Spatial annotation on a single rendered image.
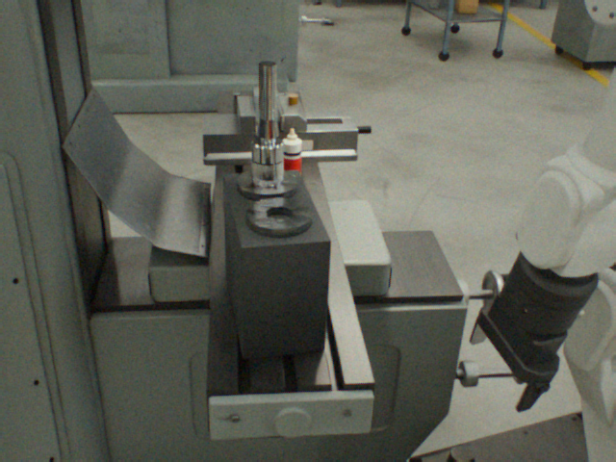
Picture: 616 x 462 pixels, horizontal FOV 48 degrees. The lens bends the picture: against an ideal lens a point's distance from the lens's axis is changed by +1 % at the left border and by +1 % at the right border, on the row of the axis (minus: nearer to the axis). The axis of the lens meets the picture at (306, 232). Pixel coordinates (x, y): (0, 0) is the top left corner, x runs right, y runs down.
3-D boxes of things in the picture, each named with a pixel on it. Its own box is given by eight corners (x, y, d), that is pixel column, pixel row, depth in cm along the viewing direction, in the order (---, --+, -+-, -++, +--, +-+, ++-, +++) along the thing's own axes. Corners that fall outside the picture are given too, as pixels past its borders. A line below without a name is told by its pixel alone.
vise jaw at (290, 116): (299, 111, 164) (300, 94, 162) (307, 131, 153) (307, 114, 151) (274, 112, 163) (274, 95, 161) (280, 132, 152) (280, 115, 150)
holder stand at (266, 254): (296, 268, 119) (299, 161, 108) (325, 350, 100) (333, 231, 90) (225, 274, 116) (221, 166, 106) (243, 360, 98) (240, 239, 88)
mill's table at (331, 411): (298, 115, 203) (299, 89, 199) (375, 436, 97) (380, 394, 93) (219, 115, 201) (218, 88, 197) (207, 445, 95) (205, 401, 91)
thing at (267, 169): (255, 189, 100) (255, 155, 97) (247, 175, 104) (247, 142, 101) (287, 186, 101) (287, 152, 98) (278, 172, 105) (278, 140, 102)
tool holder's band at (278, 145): (255, 155, 97) (255, 148, 97) (247, 142, 101) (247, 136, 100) (287, 152, 98) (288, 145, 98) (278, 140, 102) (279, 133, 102)
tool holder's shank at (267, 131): (259, 146, 97) (259, 67, 92) (254, 138, 100) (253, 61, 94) (281, 143, 98) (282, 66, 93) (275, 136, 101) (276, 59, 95)
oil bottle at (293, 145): (299, 172, 151) (300, 124, 146) (301, 180, 148) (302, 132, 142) (281, 172, 151) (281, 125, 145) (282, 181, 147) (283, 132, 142)
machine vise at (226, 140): (346, 136, 170) (349, 92, 164) (358, 161, 157) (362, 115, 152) (202, 139, 165) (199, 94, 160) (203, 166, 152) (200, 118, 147)
